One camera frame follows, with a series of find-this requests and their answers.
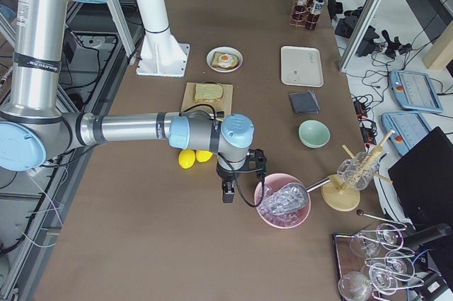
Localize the grey folded cloth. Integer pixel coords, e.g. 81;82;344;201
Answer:
289;90;320;114

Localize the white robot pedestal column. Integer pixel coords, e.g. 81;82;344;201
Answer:
136;0;190;78

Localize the black laptop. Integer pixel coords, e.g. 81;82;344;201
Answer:
389;127;452;226

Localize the yellow lemon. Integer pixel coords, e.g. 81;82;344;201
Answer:
178;149;196;169
195;149;213;163

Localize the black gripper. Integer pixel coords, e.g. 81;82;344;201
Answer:
216;164;236;203

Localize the mint green bowl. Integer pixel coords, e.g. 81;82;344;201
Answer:
298;120;331;149

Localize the blue teach pendant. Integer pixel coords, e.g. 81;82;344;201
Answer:
389;70;444;113
381;111;432;156

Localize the copper wire bottle rack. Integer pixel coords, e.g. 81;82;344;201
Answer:
289;0;317;30

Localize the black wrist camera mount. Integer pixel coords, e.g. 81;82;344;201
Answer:
243;149;267;179

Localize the cream serving tray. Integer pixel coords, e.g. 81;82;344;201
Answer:
280;46;323;88

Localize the wooden cutting board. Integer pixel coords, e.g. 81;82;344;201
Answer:
181;82;233;115

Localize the aluminium frame post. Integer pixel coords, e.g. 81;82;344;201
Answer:
338;0;382;73

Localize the wooden cup stand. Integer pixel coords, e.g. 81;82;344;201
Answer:
321;129;395;212

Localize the fried egg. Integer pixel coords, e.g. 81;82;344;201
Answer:
217;54;234;67

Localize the wine glass rack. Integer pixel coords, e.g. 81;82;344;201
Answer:
333;222;424;300

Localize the clear glass cup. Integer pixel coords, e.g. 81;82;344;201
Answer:
337;152;379;191

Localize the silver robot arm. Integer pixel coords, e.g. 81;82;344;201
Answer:
1;0;257;203

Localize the bread slice with egg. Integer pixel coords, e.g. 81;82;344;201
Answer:
211;52;239;69

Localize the white round plate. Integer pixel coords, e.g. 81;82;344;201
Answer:
206;46;243;73

